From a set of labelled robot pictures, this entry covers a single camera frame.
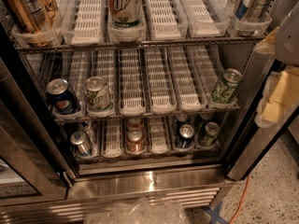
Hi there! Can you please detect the orange soda can front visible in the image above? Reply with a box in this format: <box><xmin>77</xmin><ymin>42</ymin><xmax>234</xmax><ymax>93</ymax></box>
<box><xmin>127</xmin><ymin>130</ymin><xmax>145</xmax><ymax>154</ymax></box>

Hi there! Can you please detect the green can middle shelf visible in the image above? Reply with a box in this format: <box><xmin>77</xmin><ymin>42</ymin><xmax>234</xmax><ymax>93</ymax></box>
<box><xmin>211</xmin><ymin>68</ymin><xmax>243</xmax><ymax>104</ymax></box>

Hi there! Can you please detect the white 7UP can middle shelf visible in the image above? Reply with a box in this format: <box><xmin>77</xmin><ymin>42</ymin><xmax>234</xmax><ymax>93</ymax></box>
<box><xmin>86</xmin><ymin>77</ymin><xmax>111</xmax><ymax>112</ymax></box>

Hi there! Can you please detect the blue floor tape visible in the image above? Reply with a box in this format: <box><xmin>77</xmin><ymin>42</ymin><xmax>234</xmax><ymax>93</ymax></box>
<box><xmin>203</xmin><ymin>203</ymin><xmax>229</xmax><ymax>224</ymax></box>

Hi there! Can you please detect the top wire shelf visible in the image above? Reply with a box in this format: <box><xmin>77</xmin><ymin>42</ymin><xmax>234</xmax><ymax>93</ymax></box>
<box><xmin>16</xmin><ymin>35</ymin><xmax>265</xmax><ymax>54</ymax></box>

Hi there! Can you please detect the green can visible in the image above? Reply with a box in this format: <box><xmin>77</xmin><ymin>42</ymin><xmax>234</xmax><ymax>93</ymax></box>
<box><xmin>198</xmin><ymin>122</ymin><xmax>220</xmax><ymax>147</ymax></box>
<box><xmin>193</xmin><ymin>113</ymin><xmax>213</xmax><ymax>133</ymax></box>

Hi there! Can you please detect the blue can bottom rear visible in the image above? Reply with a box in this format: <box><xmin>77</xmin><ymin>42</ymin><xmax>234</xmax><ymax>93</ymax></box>
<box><xmin>172</xmin><ymin>114</ymin><xmax>190</xmax><ymax>134</ymax></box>

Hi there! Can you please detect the wire shelf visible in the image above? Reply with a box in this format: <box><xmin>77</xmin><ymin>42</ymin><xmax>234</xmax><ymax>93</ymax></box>
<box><xmin>16</xmin><ymin>35</ymin><xmax>265</xmax><ymax>54</ymax></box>
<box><xmin>52</xmin><ymin>104</ymin><xmax>240</xmax><ymax>123</ymax></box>

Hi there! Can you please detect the middle wire shelf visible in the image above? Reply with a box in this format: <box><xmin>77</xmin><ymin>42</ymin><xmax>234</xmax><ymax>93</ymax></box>
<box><xmin>52</xmin><ymin>104</ymin><xmax>240</xmax><ymax>123</ymax></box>

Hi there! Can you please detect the orange soda can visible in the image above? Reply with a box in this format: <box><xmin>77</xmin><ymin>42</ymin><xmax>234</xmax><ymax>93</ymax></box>
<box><xmin>127</xmin><ymin>130</ymin><xmax>145</xmax><ymax>154</ymax></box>
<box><xmin>126</xmin><ymin>118</ymin><xmax>144</xmax><ymax>131</ymax></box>

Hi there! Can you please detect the gold can shelf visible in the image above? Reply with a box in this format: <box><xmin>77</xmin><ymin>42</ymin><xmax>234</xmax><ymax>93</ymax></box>
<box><xmin>43</xmin><ymin>0</ymin><xmax>58</xmax><ymax>23</ymax></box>
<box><xmin>2</xmin><ymin>0</ymin><xmax>51</xmax><ymax>47</ymax></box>

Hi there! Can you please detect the blue Pepsi can middle shelf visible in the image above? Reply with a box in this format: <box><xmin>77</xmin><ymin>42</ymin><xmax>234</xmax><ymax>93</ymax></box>
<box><xmin>46</xmin><ymin>78</ymin><xmax>80</xmax><ymax>115</ymax></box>

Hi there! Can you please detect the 7UP can top shelf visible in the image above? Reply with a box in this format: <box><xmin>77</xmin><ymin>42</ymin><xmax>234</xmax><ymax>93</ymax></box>
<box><xmin>108</xmin><ymin>0</ymin><xmax>142</xmax><ymax>29</ymax></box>

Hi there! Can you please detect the green can bottom rear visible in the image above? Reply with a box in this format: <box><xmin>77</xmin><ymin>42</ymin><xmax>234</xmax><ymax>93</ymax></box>
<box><xmin>193</xmin><ymin>113</ymin><xmax>213</xmax><ymax>133</ymax></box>

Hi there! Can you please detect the green can bottom front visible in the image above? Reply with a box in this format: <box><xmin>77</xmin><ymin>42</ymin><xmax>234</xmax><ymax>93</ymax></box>
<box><xmin>198</xmin><ymin>122</ymin><xmax>220</xmax><ymax>147</ymax></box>

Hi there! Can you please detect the blue silver can top right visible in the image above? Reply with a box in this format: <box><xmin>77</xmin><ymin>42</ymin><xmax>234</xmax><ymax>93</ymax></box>
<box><xmin>225</xmin><ymin>0</ymin><xmax>272</xmax><ymax>37</ymax></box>

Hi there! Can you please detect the blue can bottom front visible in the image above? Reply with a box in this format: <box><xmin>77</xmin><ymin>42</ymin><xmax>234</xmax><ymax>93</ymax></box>
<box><xmin>175</xmin><ymin>124</ymin><xmax>195</xmax><ymax>149</ymax></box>

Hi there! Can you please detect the orange cable on floor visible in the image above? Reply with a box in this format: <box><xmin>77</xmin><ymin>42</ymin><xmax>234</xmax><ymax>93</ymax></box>
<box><xmin>228</xmin><ymin>175</ymin><xmax>251</xmax><ymax>224</ymax></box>

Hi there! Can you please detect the silver can bottom front left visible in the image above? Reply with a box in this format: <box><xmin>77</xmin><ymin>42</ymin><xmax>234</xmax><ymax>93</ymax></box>
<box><xmin>70</xmin><ymin>131</ymin><xmax>92</xmax><ymax>156</ymax></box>

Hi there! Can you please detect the silver can bottom rear left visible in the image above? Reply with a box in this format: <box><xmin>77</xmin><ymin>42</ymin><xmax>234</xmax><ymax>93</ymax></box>
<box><xmin>78</xmin><ymin>121</ymin><xmax>97</xmax><ymax>145</ymax></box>

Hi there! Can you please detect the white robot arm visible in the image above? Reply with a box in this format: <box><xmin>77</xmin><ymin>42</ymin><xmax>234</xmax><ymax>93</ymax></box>
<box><xmin>254</xmin><ymin>2</ymin><xmax>299</xmax><ymax>128</ymax></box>

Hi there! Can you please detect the orange soda can behind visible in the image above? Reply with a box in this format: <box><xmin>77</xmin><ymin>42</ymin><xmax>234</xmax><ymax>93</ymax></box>
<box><xmin>126</xmin><ymin>118</ymin><xmax>144</xmax><ymax>131</ymax></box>

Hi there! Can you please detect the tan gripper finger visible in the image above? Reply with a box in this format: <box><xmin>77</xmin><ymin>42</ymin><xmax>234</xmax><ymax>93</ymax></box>
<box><xmin>255</xmin><ymin>66</ymin><xmax>299</xmax><ymax>128</ymax></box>

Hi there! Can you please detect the stainless fridge door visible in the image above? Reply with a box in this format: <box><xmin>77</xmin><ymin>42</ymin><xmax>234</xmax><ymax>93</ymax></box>
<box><xmin>0</xmin><ymin>58</ymin><xmax>78</xmax><ymax>207</ymax></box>

